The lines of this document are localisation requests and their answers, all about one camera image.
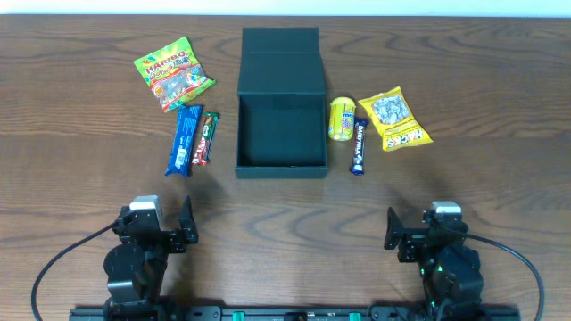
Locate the dark green gift box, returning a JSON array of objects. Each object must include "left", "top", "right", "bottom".
[{"left": 236, "top": 28, "right": 328, "bottom": 178}]

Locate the blue Oreo cookie pack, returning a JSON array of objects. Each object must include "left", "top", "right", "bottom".
[{"left": 164, "top": 105, "right": 203, "bottom": 177}]

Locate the Haribo gummy worms bag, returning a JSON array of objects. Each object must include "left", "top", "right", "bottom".
[{"left": 133, "top": 37, "right": 216, "bottom": 112}]

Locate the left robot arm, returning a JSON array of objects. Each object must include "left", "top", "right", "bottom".
[{"left": 103, "top": 195, "right": 199, "bottom": 320}]

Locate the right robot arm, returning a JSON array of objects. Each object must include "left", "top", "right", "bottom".
[{"left": 384, "top": 201, "right": 484, "bottom": 320}]

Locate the yellow Hacks candy bag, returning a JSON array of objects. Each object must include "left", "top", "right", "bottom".
[{"left": 359, "top": 86, "right": 433, "bottom": 152}]

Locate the yellow M&M's candy tube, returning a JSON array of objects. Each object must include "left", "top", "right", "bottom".
[{"left": 328, "top": 97, "right": 356, "bottom": 142}]

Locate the red green KitKat bar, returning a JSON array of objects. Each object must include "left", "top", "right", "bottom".
[{"left": 192, "top": 111, "right": 219, "bottom": 166}]

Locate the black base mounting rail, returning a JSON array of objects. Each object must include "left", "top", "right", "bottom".
[{"left": 68, "top": 304, "right": 522, "bottom": 321}]

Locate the purple Dairy Milk bar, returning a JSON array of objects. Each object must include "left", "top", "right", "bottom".
[{"left": 350, "top": 119, "right": 368, "bottom": 176}]

